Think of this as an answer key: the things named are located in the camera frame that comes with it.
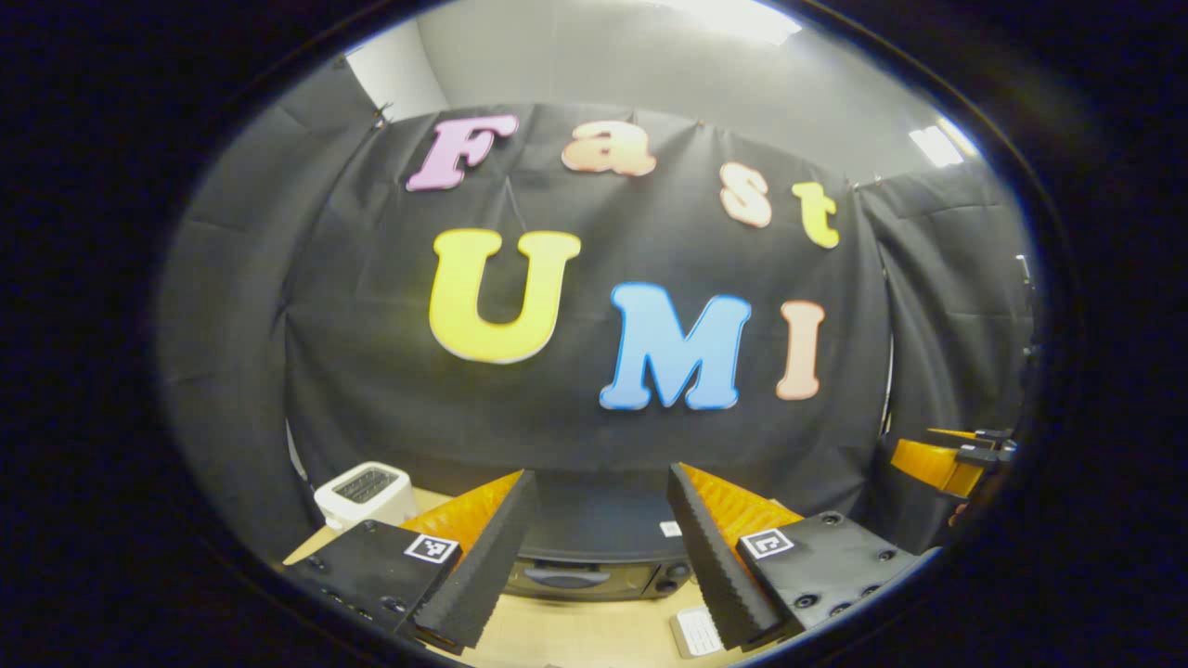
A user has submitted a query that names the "small white ribbed tray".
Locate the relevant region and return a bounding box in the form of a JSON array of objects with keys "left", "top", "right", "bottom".
[{"left": 670, "top": 605, "right": 727, "bottom": 660}]

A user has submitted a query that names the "white toaster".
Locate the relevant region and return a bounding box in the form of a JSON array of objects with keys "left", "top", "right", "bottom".
[{"left": 314, "top": 461, "right": 420, "bottom": 532}]

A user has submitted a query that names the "small ceiling light panel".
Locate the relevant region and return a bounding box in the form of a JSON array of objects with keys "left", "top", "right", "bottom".
[{"left": 908, "top": 119, "right": 975, "bottom": 168}]

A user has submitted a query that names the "black backdrop cloth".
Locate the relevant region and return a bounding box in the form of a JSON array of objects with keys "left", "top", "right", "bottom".
[{"left": 156, "top": 56, "right": 1036, "bottom": 558}]

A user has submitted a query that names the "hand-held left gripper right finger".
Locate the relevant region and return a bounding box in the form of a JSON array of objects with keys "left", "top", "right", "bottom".
[{"left": 666, "top": 462, "right": 929, "bottom": 652}]

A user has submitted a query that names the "large ceiling light panel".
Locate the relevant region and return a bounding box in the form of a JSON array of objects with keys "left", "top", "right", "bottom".
[{"left": 650, "top": 0, "right": 804, "bottom": 45}]

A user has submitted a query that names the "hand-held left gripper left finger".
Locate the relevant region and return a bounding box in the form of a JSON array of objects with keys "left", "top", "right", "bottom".
[{"left": 283, "top": 469, "right": 541, "bottom": 652}]

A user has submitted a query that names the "black electric oven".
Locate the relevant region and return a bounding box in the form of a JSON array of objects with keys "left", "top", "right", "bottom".
[{"left": 501, "top": 473, "right": 697, "bottom": 602}]

